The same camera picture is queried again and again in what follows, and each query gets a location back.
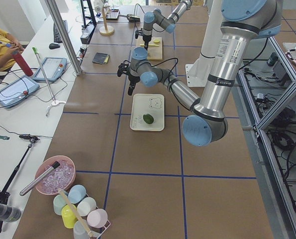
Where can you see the green lime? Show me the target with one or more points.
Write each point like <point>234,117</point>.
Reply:
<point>148,118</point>

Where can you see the steel scoop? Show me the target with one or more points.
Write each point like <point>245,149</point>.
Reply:
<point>131,18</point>

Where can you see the rack of coloured cups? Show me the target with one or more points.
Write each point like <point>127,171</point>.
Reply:
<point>81,214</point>

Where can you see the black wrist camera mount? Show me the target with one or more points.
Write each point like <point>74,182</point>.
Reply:
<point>123,69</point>

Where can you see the black computer mouse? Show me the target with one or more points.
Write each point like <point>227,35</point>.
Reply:
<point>54,46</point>

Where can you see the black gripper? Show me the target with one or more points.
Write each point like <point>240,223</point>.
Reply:
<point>133,79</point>
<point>147,38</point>

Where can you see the steel muddler rod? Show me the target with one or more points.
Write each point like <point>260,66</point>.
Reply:
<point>30,186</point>

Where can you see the blue teach pendant near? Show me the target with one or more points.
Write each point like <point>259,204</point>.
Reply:
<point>17,91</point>

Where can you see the grey folded cloth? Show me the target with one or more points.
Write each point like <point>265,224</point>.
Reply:
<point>100,58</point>

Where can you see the person in yellow shirt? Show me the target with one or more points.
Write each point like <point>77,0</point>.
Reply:
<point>8,45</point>

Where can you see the blue teach pendant far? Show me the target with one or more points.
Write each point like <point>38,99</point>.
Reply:
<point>54,67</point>

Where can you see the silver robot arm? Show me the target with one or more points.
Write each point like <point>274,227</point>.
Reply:
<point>232,25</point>
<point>166,23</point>

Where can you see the pink bowl with ice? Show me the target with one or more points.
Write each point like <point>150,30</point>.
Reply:
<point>60,178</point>

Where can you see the wooden mug tree stand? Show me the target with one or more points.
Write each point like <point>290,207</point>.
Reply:
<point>106,29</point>

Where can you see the blue teach pendant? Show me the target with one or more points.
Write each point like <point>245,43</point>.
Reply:
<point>54,67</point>
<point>17,91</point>

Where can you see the black tripod stick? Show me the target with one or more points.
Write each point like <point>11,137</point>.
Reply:
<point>9,213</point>

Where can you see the white plastic tray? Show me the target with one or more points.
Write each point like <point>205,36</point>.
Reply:
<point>147,104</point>

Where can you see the red bottle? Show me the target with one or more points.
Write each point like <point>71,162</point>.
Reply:
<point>22,63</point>

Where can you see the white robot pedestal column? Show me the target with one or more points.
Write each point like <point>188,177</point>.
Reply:
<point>197,73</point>

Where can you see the aluminium frame post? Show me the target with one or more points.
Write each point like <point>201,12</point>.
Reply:
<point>56,16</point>

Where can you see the white grabber stick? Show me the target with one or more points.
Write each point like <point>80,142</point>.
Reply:
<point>55,102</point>

